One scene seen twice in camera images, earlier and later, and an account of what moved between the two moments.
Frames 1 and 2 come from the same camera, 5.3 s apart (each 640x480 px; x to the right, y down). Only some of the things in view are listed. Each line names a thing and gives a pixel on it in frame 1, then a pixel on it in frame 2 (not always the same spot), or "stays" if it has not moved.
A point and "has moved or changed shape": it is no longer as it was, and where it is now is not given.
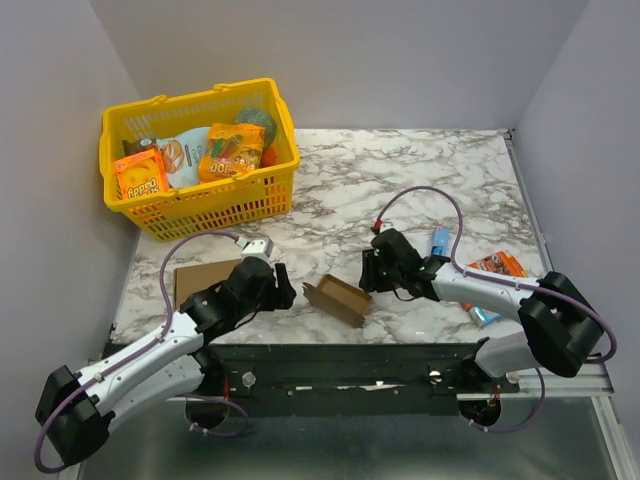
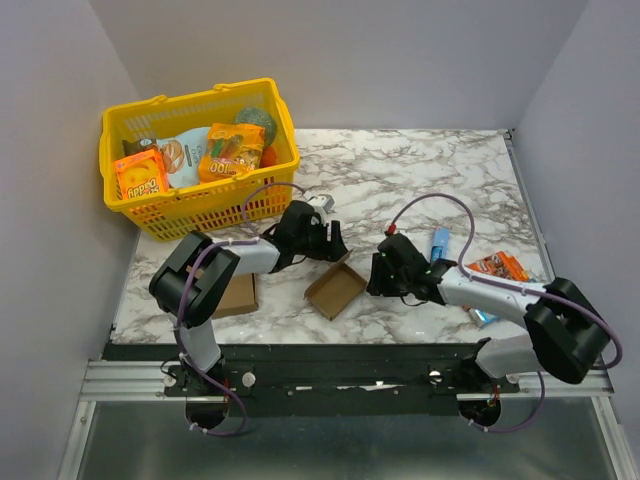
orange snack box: (142, 174) stays
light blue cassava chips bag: (183, 154) stays
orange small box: (498, 262) stays
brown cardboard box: (340, 299) has moved or changed shape
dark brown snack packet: (129, 148) stays
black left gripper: (281, 297) to (332, 250)
